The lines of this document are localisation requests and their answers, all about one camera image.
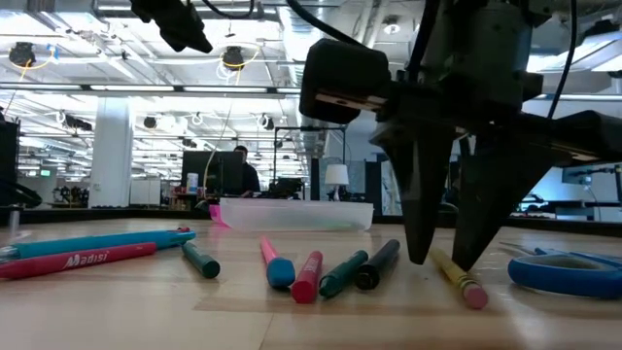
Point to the pink pencil blue cap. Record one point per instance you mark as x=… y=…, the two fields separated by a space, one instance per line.
x=280 y=272

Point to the wall-mounted monitor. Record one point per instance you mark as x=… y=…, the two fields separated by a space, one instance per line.
x=578 y=177

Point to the silver ribbed air duct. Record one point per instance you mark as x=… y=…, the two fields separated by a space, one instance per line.
x=296 y=58

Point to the black ceiling device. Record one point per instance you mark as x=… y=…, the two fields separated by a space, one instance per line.
x=22 y=53
x=233 y=57

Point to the white cabinet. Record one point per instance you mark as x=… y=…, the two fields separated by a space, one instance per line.
x=145 y=192

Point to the pink-lidded clear pencil box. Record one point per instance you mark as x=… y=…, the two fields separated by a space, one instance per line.
x=291 y=216

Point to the black pen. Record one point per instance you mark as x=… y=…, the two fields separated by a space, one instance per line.
x=376 y=267

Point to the green crayon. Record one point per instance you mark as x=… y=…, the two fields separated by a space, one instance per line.
x=342 y=274
x=201 y=261

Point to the long ceiling light strip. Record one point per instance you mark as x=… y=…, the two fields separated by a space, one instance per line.
x=131 y=88

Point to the black cabinet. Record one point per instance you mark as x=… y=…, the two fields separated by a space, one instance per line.
x=9 y=160

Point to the person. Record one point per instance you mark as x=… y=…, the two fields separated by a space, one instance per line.
x=249 y=180

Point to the black background robot arm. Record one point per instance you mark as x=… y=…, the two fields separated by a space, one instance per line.
x=286 y=187

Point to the black computer monitor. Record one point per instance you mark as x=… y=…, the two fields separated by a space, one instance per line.
x=214 y=170

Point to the yellow pencil pink eraser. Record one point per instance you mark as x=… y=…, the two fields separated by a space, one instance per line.
x=457 y=277

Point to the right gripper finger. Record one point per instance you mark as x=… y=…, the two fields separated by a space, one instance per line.
x=486 y=204
x=420 y=194

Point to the white-shade table lamp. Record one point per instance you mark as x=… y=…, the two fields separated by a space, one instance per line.
x=336 y=174

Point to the red crayon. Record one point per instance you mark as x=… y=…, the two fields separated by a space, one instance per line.
x=307 y=279
x=73 y=261

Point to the blue pen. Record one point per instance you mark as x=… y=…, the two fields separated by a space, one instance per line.
x=97 y=241

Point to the teal marbled panel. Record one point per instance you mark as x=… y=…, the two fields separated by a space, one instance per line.
x=391 y=189

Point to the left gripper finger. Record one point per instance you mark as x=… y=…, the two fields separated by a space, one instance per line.
x=175 y=26

